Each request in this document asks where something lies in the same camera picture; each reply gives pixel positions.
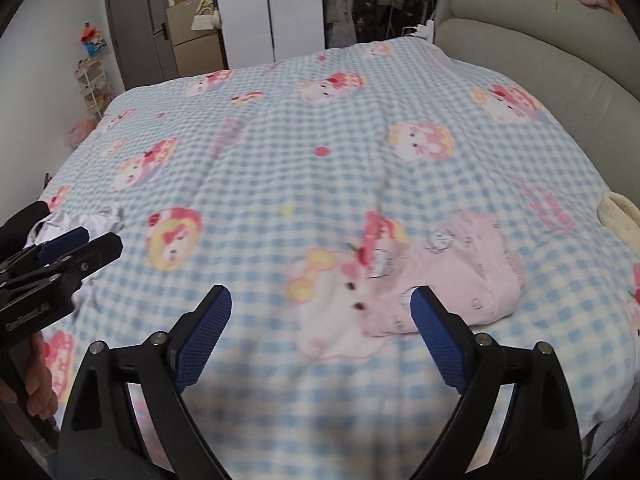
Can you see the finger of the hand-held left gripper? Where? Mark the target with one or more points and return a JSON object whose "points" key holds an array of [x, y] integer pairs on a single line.
{"points": [[60, 246], [92, 255]]}

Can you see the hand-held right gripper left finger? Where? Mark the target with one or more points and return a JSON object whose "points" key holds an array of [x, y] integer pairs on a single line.
{"points": [[200, 340]]}

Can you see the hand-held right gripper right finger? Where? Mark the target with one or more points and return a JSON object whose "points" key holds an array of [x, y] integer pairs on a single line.
{"points": [[442, 345]]}

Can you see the white garment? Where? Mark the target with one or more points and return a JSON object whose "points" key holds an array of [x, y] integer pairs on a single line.
{"points": [[95, 220]]}

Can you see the pink printed garment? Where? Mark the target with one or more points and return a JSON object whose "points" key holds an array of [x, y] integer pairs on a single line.
{"points": [[450, 270]]}

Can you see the person's left hand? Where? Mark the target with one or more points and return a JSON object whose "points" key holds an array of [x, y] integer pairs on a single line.
{"points": [[40, 385]]}

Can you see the black garment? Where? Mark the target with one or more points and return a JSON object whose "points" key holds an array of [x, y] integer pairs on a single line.
{"points": [[20, 225]]}

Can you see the pale pink plush toy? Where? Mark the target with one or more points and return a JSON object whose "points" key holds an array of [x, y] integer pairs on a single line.
{"points": [[81, 132]]}

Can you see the white shelf rack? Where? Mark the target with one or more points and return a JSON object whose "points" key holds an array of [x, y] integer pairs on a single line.
{"points": [[92, 85]]}

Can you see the red blue plush toy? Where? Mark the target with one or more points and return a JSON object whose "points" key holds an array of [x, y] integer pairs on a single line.
{"points": [[92, 40]]}

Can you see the cardboard boxes stack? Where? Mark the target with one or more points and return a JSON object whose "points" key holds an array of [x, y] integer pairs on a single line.
{"points": [[195, 55]]}

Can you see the dark grey door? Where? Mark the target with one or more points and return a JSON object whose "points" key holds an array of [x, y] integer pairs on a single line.
{"points": [[135, 30]]}

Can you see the blue checked printed blanket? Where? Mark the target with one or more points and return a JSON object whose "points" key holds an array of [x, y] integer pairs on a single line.
{"points": [[300, 125]]}

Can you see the white bag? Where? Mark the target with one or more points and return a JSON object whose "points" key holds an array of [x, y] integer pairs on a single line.
{"points": [[205, 21]]}

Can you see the white wardrobe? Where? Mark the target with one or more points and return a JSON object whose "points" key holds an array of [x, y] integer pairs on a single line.
{"points": [[245, 10]]}

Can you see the grey upholstered headboard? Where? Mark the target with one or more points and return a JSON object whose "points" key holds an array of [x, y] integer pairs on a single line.
{"points": [[550, 60]]}

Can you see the dark glass wardrobe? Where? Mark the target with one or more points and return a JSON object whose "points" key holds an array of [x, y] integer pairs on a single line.
{"points": [[370, 10]]}

